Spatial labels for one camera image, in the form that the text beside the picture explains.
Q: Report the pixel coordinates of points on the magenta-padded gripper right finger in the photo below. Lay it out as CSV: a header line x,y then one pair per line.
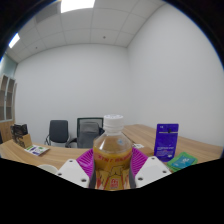
x,y
150,170

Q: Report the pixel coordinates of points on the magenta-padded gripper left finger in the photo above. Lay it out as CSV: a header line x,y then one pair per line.
x,y
74,171

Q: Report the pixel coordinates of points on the yellow-labelled tea drink bottle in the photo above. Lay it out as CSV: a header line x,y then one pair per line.
x,y
112,153

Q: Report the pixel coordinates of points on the white printed paper sheet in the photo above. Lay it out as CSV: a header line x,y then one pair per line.
x,y
138,146

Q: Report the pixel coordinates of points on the purple upright box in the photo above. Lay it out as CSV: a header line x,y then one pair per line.
x,y
166,141

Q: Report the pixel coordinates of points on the black mesh-back office chair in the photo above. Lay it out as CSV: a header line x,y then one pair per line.
x,y
87,131

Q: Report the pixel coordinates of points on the green and white leaflet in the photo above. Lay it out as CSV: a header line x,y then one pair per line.
x,y
36,150

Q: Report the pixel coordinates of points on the black solid-back office chair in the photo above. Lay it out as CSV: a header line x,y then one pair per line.
x,y
58,131

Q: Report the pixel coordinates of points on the tan cardboard box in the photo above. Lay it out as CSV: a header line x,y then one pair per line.
x,y
27,141

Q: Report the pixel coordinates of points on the large dark brown box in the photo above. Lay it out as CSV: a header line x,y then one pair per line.
x,y
18,131

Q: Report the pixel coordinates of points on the small ceiling light panel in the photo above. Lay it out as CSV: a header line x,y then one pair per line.
x,y
14,40

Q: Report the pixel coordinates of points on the grey ceiling air vent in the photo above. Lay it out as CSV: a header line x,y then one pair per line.
x,y
48,11

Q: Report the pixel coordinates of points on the large ceiling light panel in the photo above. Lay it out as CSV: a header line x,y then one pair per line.
x,y
77,5

